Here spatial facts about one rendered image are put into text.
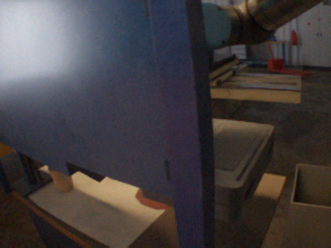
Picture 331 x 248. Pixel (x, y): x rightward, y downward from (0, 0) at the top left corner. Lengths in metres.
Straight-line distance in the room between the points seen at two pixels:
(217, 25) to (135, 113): 0.18
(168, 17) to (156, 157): 0.16
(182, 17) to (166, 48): 0.03
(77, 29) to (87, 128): 0.14
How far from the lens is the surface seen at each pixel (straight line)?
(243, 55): 8.95
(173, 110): 0.23
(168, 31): 0.22
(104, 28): 0.29
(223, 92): 2.96
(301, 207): 1.39
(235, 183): 0.39
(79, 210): 0.80
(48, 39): 0.40
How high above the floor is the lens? 1.41
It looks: 20 degrees down
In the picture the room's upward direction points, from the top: 7 degrees counter-clockwise
